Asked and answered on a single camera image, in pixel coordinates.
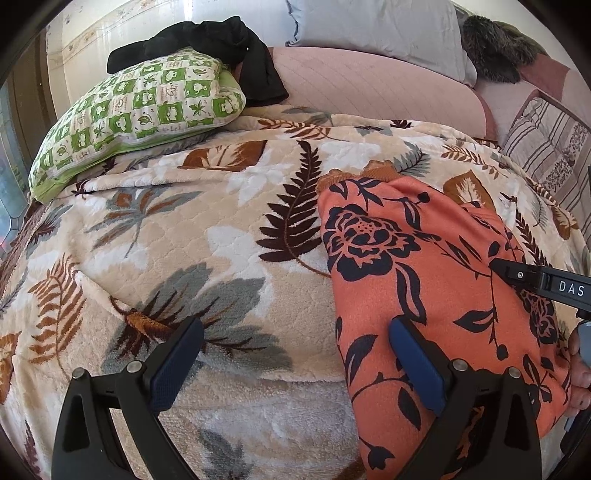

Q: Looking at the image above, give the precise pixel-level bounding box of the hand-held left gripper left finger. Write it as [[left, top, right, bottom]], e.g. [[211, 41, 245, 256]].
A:
[[51, 316, 206, 480]]

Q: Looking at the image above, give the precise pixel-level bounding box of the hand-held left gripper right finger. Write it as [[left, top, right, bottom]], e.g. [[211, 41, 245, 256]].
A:
[[388, 316, 543, 480]]

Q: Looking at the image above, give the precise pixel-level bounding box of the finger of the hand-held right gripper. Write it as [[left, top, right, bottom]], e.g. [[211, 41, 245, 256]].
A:
[[490, 258, 552, 296]]

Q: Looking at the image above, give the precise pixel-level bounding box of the orange floral garment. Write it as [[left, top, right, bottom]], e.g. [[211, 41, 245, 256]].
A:
[[316, 168, 578, 480]]

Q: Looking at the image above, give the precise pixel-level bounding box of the person's right hand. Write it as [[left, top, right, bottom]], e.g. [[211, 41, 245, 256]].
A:
[[566, 325, 591, 411]]

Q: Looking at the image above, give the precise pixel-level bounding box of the leaf print fleece blanket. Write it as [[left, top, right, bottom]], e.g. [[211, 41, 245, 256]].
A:
[[0, 105, 591, 480]]

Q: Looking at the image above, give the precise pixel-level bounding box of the striped patterned pillow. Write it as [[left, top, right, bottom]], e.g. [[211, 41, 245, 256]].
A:
[[501, 95, 591, 232]]

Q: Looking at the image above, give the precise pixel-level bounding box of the dark furry cloth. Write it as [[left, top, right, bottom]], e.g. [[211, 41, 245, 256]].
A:
[[462, 15, 555, 85]]

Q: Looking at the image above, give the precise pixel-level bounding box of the pink quilted bed cover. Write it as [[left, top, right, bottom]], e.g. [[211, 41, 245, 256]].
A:
[[270, 46, 497, 139]]

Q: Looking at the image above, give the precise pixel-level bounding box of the etched glass window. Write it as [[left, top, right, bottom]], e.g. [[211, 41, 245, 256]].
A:
[[0, 83, 28, 250]]

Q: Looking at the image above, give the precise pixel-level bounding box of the green checked pillow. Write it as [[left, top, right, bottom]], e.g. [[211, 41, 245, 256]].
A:
[[28, 46, 246, 204]]

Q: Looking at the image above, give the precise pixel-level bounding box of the grey pillow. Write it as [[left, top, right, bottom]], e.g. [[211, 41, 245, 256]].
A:
[[284, 0, 478, 88]]

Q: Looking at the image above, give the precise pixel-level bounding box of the black cloth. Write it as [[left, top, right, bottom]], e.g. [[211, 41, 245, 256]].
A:
[[107, 16, 289, 106]]

